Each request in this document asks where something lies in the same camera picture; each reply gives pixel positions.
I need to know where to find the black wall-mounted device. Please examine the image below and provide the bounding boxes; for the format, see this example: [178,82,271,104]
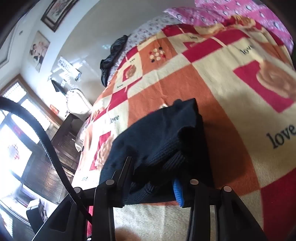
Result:
[51,79,66,94]

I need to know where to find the pink printed quilt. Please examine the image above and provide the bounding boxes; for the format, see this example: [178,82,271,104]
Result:
[163,0,294,54]

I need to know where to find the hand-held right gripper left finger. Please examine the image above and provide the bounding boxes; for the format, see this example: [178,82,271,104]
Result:
[32,156,133,241]

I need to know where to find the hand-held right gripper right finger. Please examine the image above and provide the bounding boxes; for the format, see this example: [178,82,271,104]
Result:
[172,177,265,241]

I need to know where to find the floral patterned pillow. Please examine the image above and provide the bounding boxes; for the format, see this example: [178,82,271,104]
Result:
[109,13,183,81]

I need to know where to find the black cable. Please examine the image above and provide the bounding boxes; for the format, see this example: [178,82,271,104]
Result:
[0,96,93,224]

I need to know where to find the dark wooden cabinet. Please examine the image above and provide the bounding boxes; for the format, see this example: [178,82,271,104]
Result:
[51,113,87,174]

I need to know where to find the orange red checkered printed blanket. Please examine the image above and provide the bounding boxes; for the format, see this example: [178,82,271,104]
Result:
[75,17,296,241]

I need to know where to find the white bag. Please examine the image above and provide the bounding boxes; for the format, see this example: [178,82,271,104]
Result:
[66,89,93,115]

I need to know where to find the white wall notice papers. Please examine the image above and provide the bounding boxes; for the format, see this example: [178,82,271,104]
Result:
[50,56,82,81]

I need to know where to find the dark framed picture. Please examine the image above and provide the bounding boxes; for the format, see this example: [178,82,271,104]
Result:
[40,0,80,33]

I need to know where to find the dark navy pants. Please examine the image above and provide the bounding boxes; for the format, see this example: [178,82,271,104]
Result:
[98,98,214,205]

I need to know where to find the black clothing pile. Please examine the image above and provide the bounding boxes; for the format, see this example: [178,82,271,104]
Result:
[100,35,129,87]

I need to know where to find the wall poster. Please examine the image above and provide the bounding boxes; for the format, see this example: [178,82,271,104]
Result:
[28,30,51,73]

